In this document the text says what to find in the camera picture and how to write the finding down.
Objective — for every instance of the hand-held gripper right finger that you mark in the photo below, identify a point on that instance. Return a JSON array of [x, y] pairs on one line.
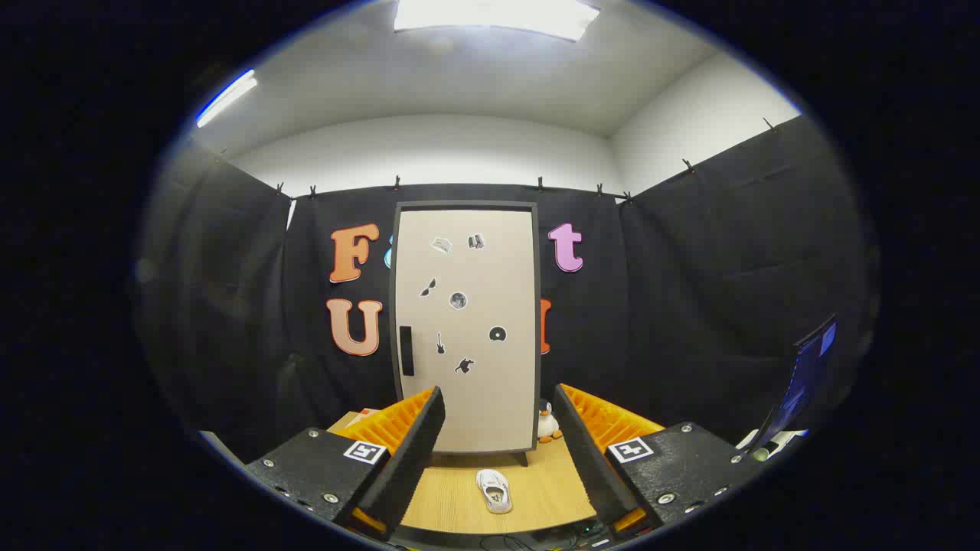
[[589, 459]]

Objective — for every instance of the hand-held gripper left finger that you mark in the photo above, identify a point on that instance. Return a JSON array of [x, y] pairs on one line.
[[413, 459]]

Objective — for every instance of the beige shoe cabinet door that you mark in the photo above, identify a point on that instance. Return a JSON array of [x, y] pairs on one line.
[[475, 398]]

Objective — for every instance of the white shoe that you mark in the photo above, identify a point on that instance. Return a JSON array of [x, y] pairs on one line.
[[495, 493]]

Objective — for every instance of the dark grey shoe cabinet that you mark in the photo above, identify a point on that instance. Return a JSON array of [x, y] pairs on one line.
[[467, 205]]

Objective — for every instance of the penguin plush toy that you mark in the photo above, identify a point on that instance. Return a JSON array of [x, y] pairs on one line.
[[547, 425]]

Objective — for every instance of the black backdrop cloth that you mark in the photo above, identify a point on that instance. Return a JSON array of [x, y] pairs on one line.
[[674, 306]]

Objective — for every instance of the small white object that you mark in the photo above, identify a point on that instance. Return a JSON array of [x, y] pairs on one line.
[[785, 438]]

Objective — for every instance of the dark monitor screen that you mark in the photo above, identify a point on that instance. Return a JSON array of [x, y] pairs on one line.
[[804, 375]]

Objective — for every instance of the row of black cloth clips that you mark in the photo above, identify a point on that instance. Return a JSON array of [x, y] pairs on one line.
[[396, 183]]

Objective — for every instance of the ceiling light strip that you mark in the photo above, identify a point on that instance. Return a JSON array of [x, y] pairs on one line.
[[227, 97]]

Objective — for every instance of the ceiling light panel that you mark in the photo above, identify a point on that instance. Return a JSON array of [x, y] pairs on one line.
[[498, 15]]

